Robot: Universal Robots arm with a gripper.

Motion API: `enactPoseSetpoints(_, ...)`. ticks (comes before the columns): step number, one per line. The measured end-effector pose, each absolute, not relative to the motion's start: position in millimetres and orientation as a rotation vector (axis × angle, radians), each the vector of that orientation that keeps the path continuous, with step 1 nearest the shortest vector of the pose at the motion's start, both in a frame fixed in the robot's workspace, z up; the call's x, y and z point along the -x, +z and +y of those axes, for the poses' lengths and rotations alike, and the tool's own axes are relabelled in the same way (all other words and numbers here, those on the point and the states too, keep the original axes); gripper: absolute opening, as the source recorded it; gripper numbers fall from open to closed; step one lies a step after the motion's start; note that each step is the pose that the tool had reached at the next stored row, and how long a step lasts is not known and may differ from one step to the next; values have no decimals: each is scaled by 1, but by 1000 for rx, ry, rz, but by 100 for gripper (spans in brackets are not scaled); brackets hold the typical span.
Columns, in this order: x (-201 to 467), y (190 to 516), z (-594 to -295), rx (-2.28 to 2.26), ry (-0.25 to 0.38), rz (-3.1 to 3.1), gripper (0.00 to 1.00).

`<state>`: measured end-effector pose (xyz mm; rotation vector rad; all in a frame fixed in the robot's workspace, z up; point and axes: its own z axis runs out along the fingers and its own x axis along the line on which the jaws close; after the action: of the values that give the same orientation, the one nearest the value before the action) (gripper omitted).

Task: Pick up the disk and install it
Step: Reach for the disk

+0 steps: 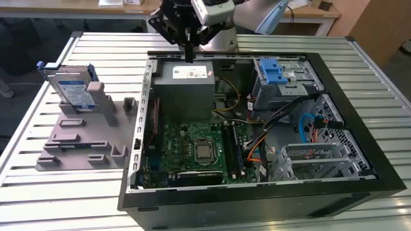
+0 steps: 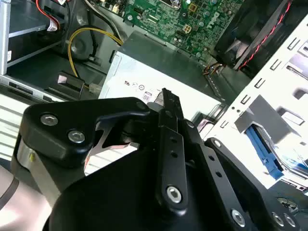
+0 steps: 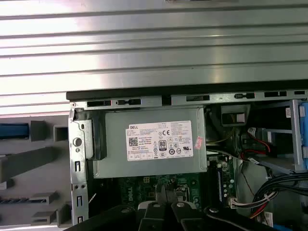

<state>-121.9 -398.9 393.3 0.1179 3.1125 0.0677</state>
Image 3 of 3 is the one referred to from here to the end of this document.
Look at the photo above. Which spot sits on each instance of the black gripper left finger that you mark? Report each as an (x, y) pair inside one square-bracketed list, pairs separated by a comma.
[(149, 219)]

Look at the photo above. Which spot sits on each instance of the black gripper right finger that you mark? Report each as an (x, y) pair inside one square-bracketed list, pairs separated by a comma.
[(190, 219)]

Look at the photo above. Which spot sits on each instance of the CPU socket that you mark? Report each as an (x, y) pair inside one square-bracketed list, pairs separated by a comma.
[(186, 192)]

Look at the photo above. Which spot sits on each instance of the green Dell motherboard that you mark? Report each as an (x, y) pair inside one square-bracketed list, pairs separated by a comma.
[(134, 192)]

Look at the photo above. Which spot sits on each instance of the grey Dell power supply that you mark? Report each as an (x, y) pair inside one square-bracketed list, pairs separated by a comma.
[(115, 144)]

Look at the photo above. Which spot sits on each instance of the black open PC case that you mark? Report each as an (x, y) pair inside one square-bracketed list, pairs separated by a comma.
[(144, 102)]

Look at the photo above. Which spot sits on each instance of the grey parts rack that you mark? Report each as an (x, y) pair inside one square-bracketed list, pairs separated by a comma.
[(36, 156)]

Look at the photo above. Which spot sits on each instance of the RAM stick in rack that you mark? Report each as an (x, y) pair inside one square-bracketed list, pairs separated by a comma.
[(14, 201)]

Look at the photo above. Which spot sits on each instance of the silver optical drive cage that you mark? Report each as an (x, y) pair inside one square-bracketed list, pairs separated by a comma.
[(294, 125)]

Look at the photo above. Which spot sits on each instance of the blue drive cage latch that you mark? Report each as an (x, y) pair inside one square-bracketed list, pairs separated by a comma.
[(303, 134)]

